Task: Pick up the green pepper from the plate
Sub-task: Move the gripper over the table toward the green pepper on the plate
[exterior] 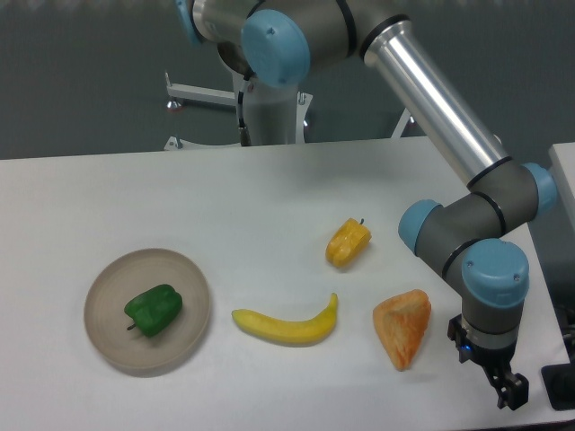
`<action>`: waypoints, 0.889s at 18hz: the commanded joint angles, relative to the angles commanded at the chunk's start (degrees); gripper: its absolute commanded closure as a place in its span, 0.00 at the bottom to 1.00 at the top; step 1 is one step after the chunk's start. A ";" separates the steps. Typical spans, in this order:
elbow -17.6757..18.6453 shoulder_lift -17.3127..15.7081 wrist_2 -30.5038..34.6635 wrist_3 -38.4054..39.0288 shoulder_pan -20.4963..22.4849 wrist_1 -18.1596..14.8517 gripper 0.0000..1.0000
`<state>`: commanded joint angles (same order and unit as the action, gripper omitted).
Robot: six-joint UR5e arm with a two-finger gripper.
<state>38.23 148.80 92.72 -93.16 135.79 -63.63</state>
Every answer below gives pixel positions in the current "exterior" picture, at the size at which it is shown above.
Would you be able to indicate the white side table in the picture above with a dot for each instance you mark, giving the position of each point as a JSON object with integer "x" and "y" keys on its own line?
{"x": 563, "y": 162}

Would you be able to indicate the yellow bell pepper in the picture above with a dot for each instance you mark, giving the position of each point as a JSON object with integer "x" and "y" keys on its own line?
{"x": 351, "y": 238}

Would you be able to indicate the orange bread slice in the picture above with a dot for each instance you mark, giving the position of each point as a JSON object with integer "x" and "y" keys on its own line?
{"x": 400, "y": 323}

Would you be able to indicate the beige round plate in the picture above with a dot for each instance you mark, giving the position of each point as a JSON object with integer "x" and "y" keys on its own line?
{"x": 156, "y": 274}

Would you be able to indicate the black device at right edge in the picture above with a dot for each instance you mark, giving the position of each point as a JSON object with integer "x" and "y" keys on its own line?
{"x": 559, "y": 379}

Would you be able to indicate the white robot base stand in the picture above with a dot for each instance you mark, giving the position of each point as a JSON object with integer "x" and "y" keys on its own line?
{"x": 265, "y": 115}

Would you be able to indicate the green bell pepper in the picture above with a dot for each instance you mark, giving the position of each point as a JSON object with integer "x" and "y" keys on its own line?
{"x": 154, "y": 310}

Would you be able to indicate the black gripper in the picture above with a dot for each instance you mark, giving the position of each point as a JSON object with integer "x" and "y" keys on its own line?
{"x": 492, "y": 352}

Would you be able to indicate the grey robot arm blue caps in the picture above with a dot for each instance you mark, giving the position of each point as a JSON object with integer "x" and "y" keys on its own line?
{"x": 274, "y": 45}

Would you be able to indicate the yellow banana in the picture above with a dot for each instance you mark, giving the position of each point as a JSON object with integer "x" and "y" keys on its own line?
{"x": 291, "y": 333}

